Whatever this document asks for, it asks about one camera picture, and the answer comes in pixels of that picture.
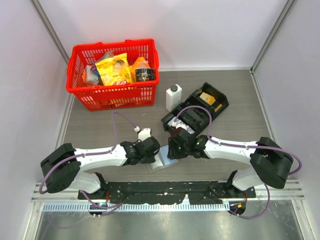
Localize grey leather card holder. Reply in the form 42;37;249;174
147;145;179;173

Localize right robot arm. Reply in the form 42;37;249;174
168;127;293;198

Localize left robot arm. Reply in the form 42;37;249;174
39;136;160;199

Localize white card boxes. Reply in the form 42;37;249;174
168;118;195;134

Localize black compartment organizer tray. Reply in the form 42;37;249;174
161;82;229;136

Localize white bottle grey cap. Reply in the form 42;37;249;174
165;84;182;112

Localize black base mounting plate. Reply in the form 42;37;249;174
88;181;256;205

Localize black labelled jar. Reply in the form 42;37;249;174
135;68;156;82

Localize red plastic shopping basket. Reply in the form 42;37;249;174
66;38;160;111

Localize yellow chips bag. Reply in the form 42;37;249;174
95;53;134;86

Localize orange snack bag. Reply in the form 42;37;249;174
129;56;150;82

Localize grey green snack packet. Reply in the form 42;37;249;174
82;65;100;86

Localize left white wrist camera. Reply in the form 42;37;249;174
134;126;152;142

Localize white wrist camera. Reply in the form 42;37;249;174
171;120;187;130
134;126;152;142

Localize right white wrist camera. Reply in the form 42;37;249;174
171;120;187;130

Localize white slotted cable duct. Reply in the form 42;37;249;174
42;201;230;212

